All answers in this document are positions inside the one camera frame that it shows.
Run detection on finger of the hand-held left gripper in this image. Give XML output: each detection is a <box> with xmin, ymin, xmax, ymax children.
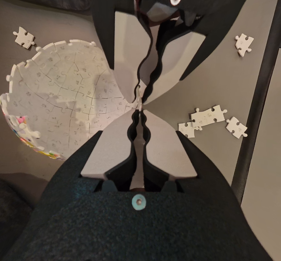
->
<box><xmin>143</xmin><ymin>30</ymin><xmax>207</xmax><ymax>105</ymax></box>
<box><xmin>114</xmin><ymin>11</ymin><xmax>154</xmax><ymax>104</ymax></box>

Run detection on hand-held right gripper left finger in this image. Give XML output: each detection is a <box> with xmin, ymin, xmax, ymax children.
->
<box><xmin>81</xmin><ymin>109</ymin><xmax>140</xmax><ymax>192</ymax></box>

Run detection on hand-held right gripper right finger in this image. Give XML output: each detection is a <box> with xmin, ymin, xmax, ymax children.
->
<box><xmin>140</xmin><ymin>109</ymin><xmax>198</xmax><ymax>192</ymax></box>

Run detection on partly built puzzle ball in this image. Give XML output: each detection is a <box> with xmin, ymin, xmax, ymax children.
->
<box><xmin>0</xmin><ymin>39</ymin><xmax>142</xmax><ymax>161</ymax></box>

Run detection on white puzzle piece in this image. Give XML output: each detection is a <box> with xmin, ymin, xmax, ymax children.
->
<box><xmin>226</xmin><ymin>117</ymin><xmax>248</xmax><ymax>138</ymax></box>
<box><xmin>235</xmin><ymin>33</ymin><xmax>255</xmax><ymax>57</ymax></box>
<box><xmin>13</xmin><ymin>27</ymin><xmax>36</xmax><ymax>50</ymax></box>
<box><xmin>178</xmin><ymin>121</ymin><xmax>199</xmax><ymax>138</ymax></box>

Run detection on joined white puzzle pieces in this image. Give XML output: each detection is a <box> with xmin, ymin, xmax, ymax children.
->
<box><xmin>191</xmin><ymin>105</ymin><xmax>228</xmax><ymax>128</ymax></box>

